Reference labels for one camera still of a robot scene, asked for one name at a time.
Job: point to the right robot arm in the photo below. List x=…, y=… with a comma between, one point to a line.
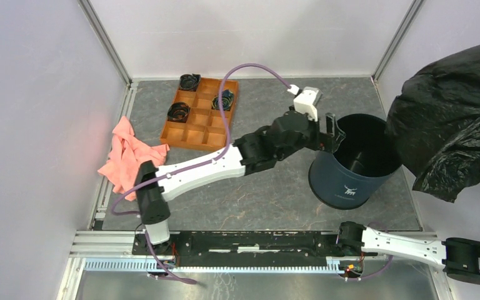
x=459, y=258

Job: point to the aluminium frame post left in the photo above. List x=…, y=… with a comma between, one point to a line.
x=94, y=20

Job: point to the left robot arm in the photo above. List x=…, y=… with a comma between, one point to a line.
x=252, y=153

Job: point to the aluminium frame post right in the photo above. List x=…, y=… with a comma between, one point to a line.
x=401, y=31

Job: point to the aluminium frame post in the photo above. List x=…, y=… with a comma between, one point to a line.
x=94, y=20
x=401, y=31

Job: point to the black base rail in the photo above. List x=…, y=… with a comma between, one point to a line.
x=253, y=248

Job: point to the orange compartment tray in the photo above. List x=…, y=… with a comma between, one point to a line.
x=204, y=129

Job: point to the rolled tie blue yellow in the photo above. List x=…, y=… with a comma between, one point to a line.
x=227, y=101

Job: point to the dark blue trash bin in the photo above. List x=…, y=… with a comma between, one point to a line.
x=364, y=161

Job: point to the black trash bag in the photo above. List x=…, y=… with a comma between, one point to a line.
x=435, y=125

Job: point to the rolled tie dark far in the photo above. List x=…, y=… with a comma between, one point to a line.
x=189, y=82

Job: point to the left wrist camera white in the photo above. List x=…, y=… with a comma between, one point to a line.
x=305, y=101

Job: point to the pink cloth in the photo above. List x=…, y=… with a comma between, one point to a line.
x=127, y=154

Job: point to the rolled tie red black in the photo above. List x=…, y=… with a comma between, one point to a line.
x=178, y=112

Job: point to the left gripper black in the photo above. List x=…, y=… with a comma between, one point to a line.
x=327, y=142

